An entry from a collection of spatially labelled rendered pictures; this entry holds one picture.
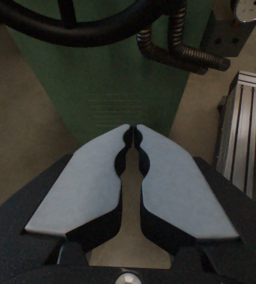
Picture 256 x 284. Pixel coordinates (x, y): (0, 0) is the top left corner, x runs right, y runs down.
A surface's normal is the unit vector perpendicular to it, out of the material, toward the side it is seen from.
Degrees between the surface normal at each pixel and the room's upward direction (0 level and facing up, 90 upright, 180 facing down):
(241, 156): 0
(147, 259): 0
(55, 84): 90
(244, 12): 90
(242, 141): 0
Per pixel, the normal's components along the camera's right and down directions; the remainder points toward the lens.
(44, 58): -0.02, 0.88
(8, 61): -0.04, -0.47
